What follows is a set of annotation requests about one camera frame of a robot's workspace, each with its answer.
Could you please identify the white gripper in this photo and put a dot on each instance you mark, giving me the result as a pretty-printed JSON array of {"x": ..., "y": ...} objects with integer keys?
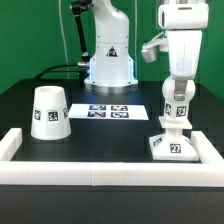
[{"x": 184, "y": 50}]

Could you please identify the white lamp bulb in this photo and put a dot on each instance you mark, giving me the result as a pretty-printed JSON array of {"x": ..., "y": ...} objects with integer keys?
[{"x": 176, "y": 111}]

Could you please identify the white lamp base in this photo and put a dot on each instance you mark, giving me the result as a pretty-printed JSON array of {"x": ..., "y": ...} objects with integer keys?
[{"x": 172, "y": 145}]

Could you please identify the white lamp shade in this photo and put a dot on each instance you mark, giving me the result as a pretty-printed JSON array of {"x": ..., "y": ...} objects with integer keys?
[{"x": 50, "y": 120}]

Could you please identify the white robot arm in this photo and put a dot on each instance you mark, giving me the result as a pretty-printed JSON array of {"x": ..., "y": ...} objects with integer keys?
[{"x": 181, "y": 21}]

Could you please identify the white marker sheet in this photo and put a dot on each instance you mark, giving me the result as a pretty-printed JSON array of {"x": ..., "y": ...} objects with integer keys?
[{"x": 108, "y": 112}]

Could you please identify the white U-shaped fence frame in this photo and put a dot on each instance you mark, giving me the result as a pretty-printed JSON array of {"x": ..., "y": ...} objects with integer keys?
[{"x": 208, "y": 173}]

